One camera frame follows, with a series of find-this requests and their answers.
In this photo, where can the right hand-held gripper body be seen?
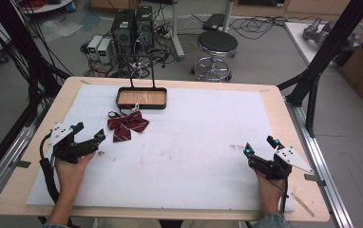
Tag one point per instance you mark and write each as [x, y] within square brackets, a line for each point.
[273, 167]

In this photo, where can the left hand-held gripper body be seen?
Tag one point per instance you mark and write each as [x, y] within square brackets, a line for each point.
[70, 150]

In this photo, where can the red striped bow tie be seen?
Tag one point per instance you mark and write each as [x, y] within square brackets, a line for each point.
[126, 125]

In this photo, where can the black stand with wooden tray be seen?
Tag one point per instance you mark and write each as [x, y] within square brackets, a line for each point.
[142, 98]

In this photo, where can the person's left hand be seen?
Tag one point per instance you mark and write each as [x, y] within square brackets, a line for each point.
[68, 174]

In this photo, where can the person's right hand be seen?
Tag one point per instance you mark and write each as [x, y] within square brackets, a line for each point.
[270, 194]

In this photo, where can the grey tape piece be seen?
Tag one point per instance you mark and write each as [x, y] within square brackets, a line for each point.
[22, 164]
[315, 179]

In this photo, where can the thin wooden stick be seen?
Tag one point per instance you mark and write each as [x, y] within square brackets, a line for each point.
[303, 204]

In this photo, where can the white foam mat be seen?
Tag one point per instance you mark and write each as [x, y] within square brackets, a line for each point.
[186, 142]

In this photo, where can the white power supply box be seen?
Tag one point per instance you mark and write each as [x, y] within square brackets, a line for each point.
[94, 47]
[105, 50]

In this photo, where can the white board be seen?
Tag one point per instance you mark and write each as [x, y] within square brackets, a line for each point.
[300, 41]

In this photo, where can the black computer tower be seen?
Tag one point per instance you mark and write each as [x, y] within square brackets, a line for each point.
[124, 30]
[144, 27]

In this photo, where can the black round stool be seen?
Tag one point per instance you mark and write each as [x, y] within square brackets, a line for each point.
[217, 44]

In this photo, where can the round white table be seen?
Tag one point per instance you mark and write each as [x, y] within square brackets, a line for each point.
[46, 5]

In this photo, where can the white desk leg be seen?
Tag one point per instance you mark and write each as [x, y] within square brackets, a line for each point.
[177, 31]
[227, 14]

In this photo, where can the flat black box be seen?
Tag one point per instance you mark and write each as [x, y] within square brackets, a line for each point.
[213, 21]

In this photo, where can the aluminium rail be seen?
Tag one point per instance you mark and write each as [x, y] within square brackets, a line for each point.
[322, 158]
[5, 164]

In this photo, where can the black metal frame stand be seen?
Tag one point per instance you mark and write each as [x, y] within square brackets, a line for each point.
[21, 57]
[322, 57]

